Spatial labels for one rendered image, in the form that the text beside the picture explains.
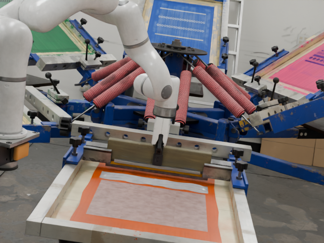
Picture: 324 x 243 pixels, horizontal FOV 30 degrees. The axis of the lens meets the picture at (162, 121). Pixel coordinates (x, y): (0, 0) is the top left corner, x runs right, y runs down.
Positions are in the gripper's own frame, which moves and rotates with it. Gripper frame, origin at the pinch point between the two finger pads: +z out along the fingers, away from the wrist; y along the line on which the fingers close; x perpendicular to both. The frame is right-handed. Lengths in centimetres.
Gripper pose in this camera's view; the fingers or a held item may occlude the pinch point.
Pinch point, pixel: (157, 157)
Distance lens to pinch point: 207.9
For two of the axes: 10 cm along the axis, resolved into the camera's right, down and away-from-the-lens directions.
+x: 9.9, 1.4, -0.2
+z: -1.4, 9.6, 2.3
